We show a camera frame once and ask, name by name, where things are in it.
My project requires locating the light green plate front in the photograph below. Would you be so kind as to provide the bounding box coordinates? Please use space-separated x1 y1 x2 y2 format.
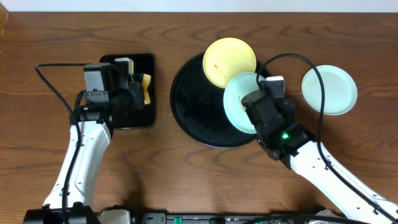
301 65 358 115

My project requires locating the yellow plate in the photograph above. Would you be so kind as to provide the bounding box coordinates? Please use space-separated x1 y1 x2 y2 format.
202 37 257 88

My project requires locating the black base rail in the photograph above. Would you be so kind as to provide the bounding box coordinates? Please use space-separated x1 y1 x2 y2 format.
131 211 356 224

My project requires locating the light green plate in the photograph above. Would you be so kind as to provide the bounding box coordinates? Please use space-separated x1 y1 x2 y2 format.
301 65 358 115
223 72 259 134

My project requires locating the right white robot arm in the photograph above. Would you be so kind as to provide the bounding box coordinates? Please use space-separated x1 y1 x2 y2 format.
241 81 397 223

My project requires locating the right black cable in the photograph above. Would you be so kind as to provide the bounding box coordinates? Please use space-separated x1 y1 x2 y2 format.
242 53 398 224

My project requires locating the round black tray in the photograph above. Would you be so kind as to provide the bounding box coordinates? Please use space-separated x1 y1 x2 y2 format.
170 53 256 148

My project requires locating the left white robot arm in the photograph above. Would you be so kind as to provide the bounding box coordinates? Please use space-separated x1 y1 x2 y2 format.
24 57 150 223

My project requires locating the black rectangular tray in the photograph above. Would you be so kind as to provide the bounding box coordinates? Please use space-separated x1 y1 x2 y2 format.
100 54 155 129

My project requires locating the yellow green sponge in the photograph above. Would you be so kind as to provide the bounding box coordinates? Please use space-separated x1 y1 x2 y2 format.
140 73 151 105

